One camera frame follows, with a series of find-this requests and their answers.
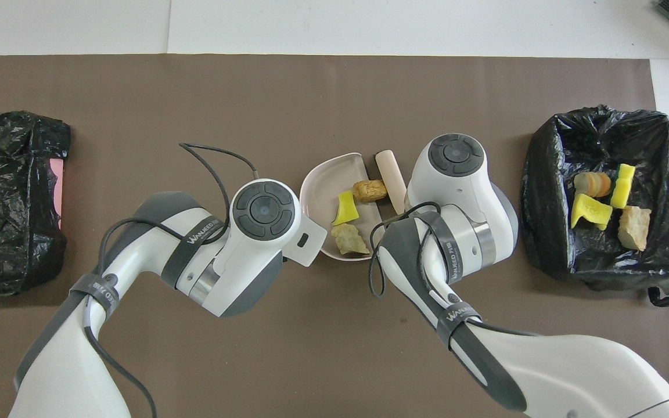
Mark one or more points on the yellow green scrub sponge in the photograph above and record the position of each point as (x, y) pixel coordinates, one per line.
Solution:
(623, 186)

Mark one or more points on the pink plastic bin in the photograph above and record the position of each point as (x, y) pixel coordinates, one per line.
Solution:
(57, 191)

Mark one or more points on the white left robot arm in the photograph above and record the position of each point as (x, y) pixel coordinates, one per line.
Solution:
(241, 255)

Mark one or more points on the small yellow sponge piece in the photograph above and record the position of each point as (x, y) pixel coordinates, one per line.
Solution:
(345, 210)

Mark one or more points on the brown fried croquette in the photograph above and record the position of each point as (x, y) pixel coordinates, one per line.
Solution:
(369, 191)

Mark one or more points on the black plastic trash bag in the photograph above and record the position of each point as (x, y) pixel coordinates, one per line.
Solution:
(3, 197)
(607, 261)

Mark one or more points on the brown table mat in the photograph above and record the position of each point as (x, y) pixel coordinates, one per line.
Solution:
(311, 98)

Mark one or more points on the large yellow sponge piece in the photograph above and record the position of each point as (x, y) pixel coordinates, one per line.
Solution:
(589, 212)

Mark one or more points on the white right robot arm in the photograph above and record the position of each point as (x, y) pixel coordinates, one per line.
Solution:
(462, 191)

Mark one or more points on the beige plastic dustpan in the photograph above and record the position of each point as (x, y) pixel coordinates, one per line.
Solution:
(326, 186)

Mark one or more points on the beige hand brush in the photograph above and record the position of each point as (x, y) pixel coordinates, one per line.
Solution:
(391, 177)

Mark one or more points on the striped croissant bread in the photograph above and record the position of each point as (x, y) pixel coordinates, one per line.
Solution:
(593, 184)

